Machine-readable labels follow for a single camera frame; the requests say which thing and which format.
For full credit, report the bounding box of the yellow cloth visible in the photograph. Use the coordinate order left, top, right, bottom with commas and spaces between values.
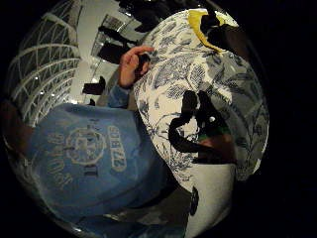
187, 9, 240, 54

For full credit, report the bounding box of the white blue floral plate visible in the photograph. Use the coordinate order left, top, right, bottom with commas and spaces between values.
133, 9, 270, 238

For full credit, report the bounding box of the black chair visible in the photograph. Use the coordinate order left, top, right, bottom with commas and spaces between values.
81, 75, 107, 97
97, 25, 141, 65

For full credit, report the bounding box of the the person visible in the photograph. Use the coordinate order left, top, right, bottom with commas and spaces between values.
0, 97, 187, 238

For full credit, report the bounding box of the white lattice window frame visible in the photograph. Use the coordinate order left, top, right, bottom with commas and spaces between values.
5, 0, 83, 128

